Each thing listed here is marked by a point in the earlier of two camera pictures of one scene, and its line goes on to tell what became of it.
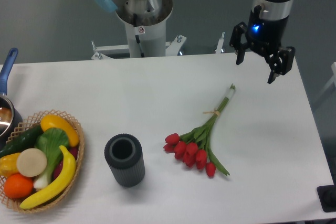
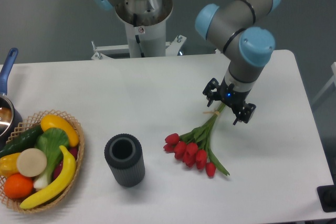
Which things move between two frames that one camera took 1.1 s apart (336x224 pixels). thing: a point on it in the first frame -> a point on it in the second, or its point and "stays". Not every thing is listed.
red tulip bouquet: (193, 148) stays
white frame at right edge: (333, 80) stays
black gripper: (263, 36) -> (228, 95)
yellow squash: (52, 121) stays
